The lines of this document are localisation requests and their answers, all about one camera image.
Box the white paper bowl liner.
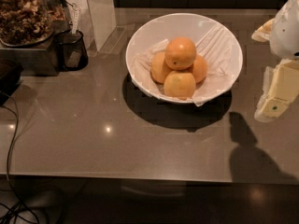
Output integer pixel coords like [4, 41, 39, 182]
[126, 24, 243, 106]

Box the dark object at left edge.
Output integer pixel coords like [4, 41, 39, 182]
[0, 60, 23, 105]

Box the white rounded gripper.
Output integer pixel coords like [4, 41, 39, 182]
[251, 0, 299, 122]

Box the white bowl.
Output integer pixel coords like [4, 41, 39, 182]
[125, 13, 243, 106]

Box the steel box stand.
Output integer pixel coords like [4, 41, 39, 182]
[0, 3, 71, 77]

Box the black mesh cup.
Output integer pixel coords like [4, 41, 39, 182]
[54, 30, 89, 71]

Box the black cable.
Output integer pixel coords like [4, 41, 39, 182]
[0, 91, 41, 224]

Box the glass dome of granola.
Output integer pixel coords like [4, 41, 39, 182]
[0, 0, 53, 47]

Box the white pillar panel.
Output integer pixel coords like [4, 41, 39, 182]
[67, 0, 116, 51]

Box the orange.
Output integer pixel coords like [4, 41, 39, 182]
[188, 55, 208, 83]
[164, 71, 196, 100]
[150, 52, 172, 84]
[164, 37, 197, 70]

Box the white utensil in cup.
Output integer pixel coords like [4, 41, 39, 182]
[71, 3, 80, 35]

